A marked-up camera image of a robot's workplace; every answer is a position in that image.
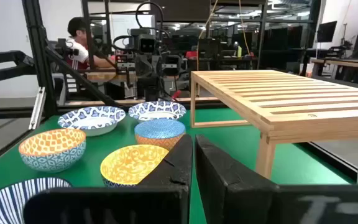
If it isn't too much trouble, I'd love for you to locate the yellow swirl ceramic bowl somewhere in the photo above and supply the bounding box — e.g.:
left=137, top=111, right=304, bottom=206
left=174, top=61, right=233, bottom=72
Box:
left=99, top=144, right=170, bottom=188

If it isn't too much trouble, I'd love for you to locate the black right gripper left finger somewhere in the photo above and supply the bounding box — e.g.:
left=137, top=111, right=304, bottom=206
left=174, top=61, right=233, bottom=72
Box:
left=22, top=134, right=194, bottom=224

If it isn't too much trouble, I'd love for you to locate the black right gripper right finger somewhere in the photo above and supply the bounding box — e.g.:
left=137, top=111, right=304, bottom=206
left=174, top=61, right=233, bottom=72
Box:
left=195, top=134, right=358, bottom=224

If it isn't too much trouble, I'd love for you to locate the black left camera cable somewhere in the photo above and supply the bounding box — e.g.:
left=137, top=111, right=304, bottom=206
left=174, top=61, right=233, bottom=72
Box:
left=134, top=1, right=165, bottom=32

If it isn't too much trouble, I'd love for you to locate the wooden workbench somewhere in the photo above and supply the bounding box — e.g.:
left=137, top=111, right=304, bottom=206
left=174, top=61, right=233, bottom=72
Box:
left=311, top=57, right=358, bottom=86

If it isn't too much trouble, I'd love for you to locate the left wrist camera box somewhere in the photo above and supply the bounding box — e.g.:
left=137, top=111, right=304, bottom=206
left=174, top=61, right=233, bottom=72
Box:
left=130, top=28, right=158, bottom=55

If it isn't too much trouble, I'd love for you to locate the small black monitor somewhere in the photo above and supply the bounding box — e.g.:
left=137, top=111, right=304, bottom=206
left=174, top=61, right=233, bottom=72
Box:
left=316, top=21, right=338, bottom=44

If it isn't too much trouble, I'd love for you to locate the slatted wooden shelf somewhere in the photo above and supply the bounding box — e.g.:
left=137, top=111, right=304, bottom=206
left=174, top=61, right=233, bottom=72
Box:
left=190, top=69, right=358, bottom=180

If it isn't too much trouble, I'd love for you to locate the blue white striped bowl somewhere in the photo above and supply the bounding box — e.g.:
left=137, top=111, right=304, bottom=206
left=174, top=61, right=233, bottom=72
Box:
left=0, top=177, right=72, bottom=224

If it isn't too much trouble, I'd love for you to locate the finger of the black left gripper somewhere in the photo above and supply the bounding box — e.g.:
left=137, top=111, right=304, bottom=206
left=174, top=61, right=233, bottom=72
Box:
left=149, top=77, right=163, bottom=102
left=137, top=77, right=150, bottom=101

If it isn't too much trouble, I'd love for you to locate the blue speckled ceramic bowl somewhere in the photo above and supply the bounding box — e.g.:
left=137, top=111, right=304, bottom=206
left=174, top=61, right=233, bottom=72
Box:
left=134, top=118, right=186, bottom=151

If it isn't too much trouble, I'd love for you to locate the green table mat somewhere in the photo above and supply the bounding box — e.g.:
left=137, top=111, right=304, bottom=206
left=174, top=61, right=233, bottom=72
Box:
left=0, top=107, right=357, bottom=224

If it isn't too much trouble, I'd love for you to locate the silver aluminium bar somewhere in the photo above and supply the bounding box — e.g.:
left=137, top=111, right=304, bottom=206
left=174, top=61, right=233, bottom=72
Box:
left=29, top=86, right=47, bottom=131

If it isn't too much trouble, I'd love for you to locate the blue white patterned paper bowl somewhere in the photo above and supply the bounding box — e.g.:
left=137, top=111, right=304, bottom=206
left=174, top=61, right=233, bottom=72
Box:
left=128, top=100, right=187, bottom=122
left=57, top=106, right=127, bottom=138

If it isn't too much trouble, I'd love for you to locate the orange lattice ceramic bowl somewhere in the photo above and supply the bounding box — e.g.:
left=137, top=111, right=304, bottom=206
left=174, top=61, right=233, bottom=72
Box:
left=18, top=128, right=87, bottom=174

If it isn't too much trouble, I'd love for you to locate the person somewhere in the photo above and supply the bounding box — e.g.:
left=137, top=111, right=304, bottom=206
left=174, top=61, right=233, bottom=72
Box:
left=64, top=17, right=117, bottom=71

